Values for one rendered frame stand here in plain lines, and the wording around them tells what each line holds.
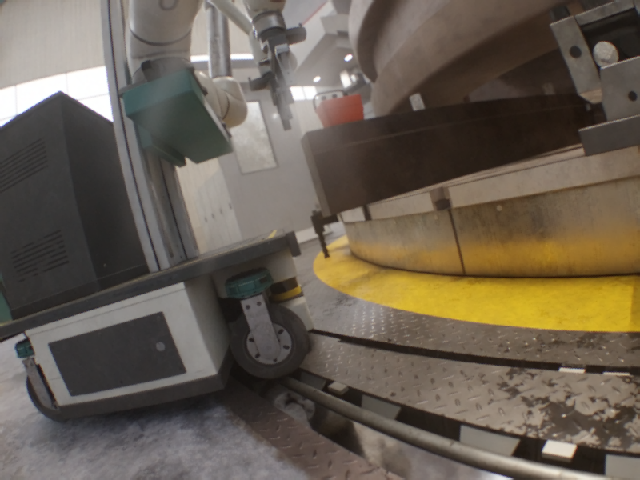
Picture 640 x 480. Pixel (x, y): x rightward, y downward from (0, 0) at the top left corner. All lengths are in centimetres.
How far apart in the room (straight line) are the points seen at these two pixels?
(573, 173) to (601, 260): 23
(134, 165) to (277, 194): 375
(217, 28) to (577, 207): 148
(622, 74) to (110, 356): 114
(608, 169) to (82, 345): 123
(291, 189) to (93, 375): 414
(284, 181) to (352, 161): 320
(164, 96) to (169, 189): 46
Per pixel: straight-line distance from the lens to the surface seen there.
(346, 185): 149
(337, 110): 157
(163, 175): 118
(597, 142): 68
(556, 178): 91
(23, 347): 106
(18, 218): 101
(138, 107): 78
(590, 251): 95
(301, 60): 459
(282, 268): 88
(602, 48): 107
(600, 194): 91
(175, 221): 115
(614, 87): 71
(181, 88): 76
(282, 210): 456
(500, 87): 535
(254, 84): 121
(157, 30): 77
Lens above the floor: 35
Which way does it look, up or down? 5 degrees down
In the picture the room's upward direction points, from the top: 17 degrees counter-clockwise
